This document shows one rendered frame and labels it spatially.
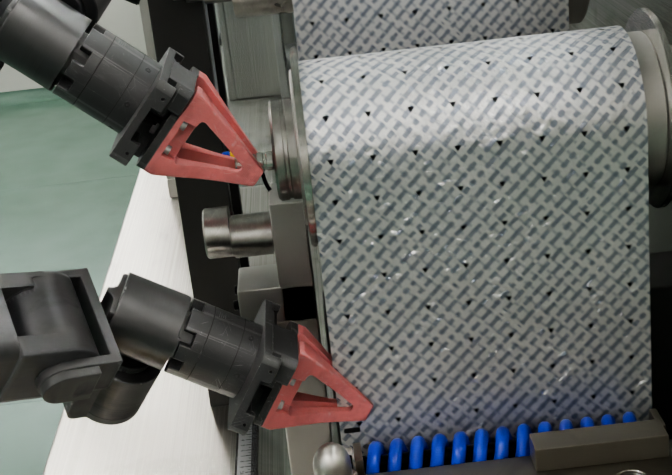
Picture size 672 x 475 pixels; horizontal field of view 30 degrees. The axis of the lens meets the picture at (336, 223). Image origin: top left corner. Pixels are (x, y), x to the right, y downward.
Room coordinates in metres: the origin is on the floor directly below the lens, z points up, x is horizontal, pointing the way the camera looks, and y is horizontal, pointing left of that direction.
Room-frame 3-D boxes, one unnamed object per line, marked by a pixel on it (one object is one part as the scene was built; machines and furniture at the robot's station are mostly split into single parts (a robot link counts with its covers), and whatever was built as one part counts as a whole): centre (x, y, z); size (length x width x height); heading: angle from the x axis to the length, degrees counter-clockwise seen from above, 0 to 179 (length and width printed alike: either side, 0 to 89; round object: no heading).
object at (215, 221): (0.92, 0.09, 1.18); 0.04 x 0.02 x 0.04; 1
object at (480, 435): (0.81, -0.11, 1.03); 0.21 x 0.04 x 0.03; 91
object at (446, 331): (0.83, -0.10, 1.10); 0.23 x 0.01 x 0.18; 91
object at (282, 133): (0.89, 0.03, 1.25); 0.07 x 0.02 x 0.07; 1
